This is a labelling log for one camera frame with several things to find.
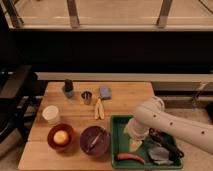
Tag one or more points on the green plastic tray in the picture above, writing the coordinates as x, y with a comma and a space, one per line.
120, 144

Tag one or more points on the black bottle on blue base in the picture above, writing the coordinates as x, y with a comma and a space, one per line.
68, 88

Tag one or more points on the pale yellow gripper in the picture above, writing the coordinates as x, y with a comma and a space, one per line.
134, 145

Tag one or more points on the yellow round fruit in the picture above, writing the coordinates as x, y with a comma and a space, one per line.
61, 137

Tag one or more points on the purple bowl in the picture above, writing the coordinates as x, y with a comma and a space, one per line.
95, 141

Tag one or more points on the black handled metal spoon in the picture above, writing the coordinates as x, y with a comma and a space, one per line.
156, 136

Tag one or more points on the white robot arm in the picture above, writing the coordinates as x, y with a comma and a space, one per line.
151, 114

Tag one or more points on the small metal cup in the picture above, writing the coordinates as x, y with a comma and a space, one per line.
87, 97

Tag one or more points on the white cup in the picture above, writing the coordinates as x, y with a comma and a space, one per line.
51, 114

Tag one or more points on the grey crumpled cloth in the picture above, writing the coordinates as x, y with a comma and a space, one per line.
158, 153

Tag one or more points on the dark chair at left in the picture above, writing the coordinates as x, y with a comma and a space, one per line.
16, 94

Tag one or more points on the blue sponge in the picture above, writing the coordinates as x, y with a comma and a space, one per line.
105, 92

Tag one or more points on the red bowl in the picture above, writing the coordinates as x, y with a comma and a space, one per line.
66, 127

